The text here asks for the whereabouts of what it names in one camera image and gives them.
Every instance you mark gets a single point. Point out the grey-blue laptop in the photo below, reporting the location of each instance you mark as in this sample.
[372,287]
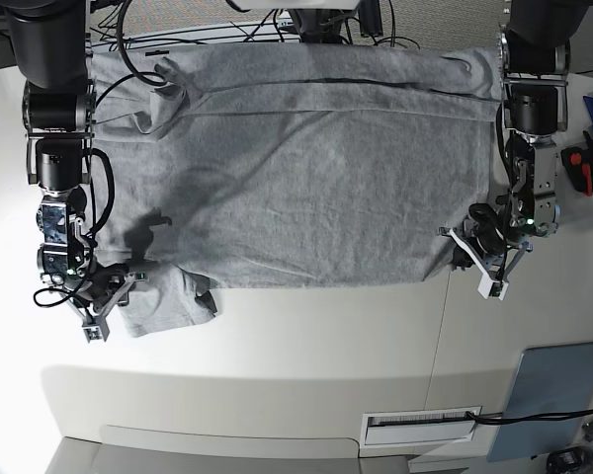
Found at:
[552,379]

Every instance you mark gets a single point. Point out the white camera box image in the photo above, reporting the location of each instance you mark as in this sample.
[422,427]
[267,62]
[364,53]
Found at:
[96,331]
[491,288]

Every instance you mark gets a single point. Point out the white table cable grommet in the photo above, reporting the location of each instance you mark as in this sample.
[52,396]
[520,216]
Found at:
[416,428]

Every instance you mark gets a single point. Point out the grey T-shirt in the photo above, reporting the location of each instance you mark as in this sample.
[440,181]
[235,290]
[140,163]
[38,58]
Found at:
[271,165]

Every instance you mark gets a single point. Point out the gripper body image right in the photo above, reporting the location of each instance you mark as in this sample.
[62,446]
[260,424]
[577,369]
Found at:
[495,247]

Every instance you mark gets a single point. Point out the black device bottom right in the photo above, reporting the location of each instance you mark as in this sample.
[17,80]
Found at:
[572,460]

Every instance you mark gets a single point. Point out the white camera box image left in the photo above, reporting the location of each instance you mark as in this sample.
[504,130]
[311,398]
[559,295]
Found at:
[96,331]

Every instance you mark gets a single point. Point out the white camera box image right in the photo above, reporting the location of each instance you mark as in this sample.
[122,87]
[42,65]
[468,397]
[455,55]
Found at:
[491,288]

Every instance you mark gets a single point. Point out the robot arm image left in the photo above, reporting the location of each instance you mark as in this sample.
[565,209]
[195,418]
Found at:
[52,48]

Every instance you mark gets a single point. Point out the robot base stand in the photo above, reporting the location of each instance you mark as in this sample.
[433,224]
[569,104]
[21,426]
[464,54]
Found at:
[328,21]

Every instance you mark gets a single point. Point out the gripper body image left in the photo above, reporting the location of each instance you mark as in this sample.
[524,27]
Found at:
[103,290]

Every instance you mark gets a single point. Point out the black orange clamp tool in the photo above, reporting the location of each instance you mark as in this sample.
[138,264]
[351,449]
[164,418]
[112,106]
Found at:
[578,165]

